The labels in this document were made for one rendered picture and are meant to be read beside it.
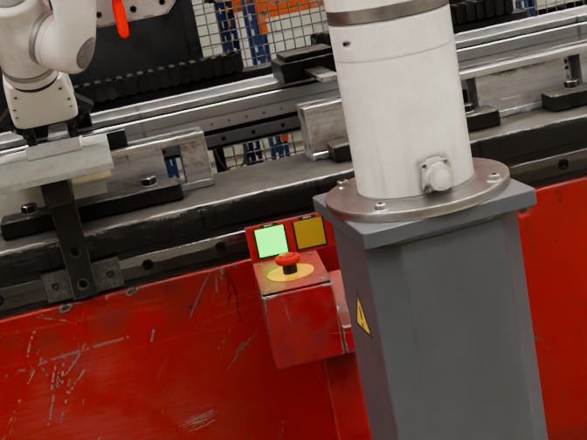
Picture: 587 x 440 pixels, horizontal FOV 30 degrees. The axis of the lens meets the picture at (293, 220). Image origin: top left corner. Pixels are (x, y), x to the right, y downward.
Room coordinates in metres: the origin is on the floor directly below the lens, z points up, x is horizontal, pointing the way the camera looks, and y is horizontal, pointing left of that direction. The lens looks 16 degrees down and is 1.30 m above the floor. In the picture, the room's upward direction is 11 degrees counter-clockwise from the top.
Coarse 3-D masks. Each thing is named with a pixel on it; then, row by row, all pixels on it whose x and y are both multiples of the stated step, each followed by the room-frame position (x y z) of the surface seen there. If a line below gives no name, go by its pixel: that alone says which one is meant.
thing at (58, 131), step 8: (88, 112) 2.02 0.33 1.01; (64, 120) 2.01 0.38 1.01; (88, 120) 2.02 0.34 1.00; (40, 128) 2.01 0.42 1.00; (48, 128) 1.97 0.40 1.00; (56, 128) 1.95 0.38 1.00; (64, 128) 1.93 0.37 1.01; (80, 128) 2.02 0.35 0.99; (40, 136) 2.01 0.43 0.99; (48, 136) 1.88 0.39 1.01; (56, 136) 1.86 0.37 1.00; (64, 136) 1.86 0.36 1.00
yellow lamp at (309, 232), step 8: (296, 224) 1.65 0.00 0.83; (304, 224) 1.66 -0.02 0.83; (312, 224) 1.66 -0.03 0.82; (320, 224) 1.66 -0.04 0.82; (296, 232) 1.65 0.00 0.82; (304, 232) 1.65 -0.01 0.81; (312, 232) 1.66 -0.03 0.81; (320, 232) 1.66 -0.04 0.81; (304, 240) 1.65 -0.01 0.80; (312, 240) 1.66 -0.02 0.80; (320, 240) 1.66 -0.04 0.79
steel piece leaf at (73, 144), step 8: (48, 144) 1.71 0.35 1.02; (56, 144) 1.71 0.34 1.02; (64, 144) 1.71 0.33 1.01; (72, 144) 1.71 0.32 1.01; (80, 144) 1.76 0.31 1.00; (32, 152) 1.71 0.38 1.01; (40, 152) 1.71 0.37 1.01; (48, 152) 1.71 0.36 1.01; (56, 152) 1.71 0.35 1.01; (64, 152) 1.71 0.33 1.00; (32, 160) 1.71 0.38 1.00
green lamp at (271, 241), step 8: (256, 232) 1.65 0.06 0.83; (264, 232) 1.65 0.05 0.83; (272, 232) 1.65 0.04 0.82; (280, 232) 1.65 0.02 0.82; (264, 240) 1.65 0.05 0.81; (272, 240) 1.65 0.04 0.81; (280, 240) 1.65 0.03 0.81; (264, 248) 1.65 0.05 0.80; (272, 248) 1.65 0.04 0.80; (280, 248) 1.65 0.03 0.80; (264, 256) 1.65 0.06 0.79
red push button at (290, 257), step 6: (288, 252) 1.58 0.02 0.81; (294, 252) 1.57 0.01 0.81; (276, 258) 1.57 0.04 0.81; (282, 258) 1.56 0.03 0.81; (288, 258) 1.55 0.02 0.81; (294, 258) 1.55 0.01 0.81; (282, 264) 1.55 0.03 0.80; (288, 264) 1.55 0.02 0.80; (294, 264) 1.56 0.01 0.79; (288, 270) 1.56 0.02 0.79; (294, 270) 1.56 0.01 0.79
